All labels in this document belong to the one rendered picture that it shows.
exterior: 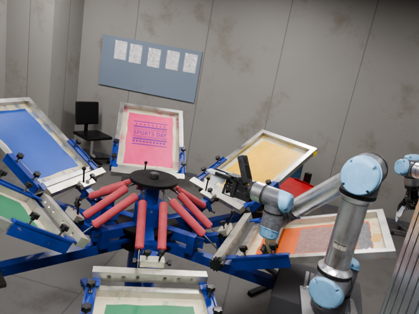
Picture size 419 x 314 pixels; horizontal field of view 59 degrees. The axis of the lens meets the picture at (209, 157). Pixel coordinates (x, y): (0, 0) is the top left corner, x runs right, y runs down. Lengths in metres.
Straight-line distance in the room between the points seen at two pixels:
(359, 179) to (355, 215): 0.13
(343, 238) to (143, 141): 2.30
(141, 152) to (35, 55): 3.59
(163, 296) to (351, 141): 4.89
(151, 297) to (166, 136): 1.77
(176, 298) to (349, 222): 1.00
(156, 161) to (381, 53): 4.16
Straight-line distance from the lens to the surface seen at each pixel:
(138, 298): 1.93
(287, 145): 3.20
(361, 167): 1.23
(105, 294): 1.93
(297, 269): 2.47
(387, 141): 6.45
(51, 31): 6.29
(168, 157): 3.21
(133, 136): 3.33
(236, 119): 6.22
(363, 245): 2.06
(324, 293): 1.38
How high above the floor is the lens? 2.12
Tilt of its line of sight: 15 degrees down
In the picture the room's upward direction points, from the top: 10 degrees clockwise
